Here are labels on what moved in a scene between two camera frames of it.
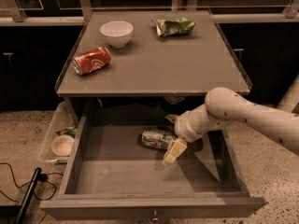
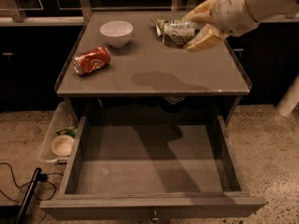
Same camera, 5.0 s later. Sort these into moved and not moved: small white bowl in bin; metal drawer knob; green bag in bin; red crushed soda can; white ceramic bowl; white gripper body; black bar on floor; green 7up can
Moved: white gripper body; green 7up can
Not moved: white ceramic bowl; metal drawer knob; black bar on floor; green bag in bin; small white bowl in bin; red crushed soda can
